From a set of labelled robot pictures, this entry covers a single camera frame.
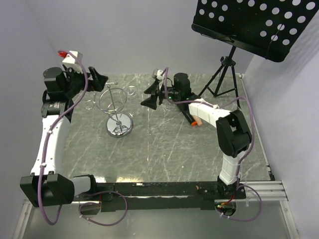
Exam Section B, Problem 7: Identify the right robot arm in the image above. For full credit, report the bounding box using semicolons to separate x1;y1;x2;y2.
141;70;253;199

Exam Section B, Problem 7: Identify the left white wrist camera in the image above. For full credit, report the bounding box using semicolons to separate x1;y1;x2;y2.
58;50;83;73

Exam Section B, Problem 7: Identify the chrome wine glass rack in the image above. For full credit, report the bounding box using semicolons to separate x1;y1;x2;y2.
85;82;134;138

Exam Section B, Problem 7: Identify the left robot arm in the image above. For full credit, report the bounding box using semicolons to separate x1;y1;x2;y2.
20;67;108;208

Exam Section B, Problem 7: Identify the black microphone orange end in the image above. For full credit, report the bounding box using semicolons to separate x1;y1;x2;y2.
177;104;197;126

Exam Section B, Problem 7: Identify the pink microphone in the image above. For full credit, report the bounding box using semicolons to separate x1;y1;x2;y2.
191;116;202;126

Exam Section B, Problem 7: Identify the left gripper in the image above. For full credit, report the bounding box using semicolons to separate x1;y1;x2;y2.
63;66;107;98

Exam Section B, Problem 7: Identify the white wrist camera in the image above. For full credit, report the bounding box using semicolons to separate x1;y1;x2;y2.
152;69;164;88
58;50;83;73

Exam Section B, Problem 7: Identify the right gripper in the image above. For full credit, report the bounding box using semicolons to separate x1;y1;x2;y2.
140;80;180;111

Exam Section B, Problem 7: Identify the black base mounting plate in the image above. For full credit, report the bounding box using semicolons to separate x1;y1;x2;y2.
73;181;246;212

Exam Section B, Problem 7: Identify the black perforated music stand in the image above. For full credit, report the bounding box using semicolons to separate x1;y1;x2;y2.
191;0;319;97

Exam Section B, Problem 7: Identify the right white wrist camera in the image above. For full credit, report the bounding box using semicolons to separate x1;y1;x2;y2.
152;69;164;88

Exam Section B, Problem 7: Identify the aluminium frame rail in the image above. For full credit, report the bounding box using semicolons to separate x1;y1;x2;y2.
24;180;290;205

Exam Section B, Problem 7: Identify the clear wine glass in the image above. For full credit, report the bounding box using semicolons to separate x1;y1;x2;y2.
126;86;138;96
161;101;175;112

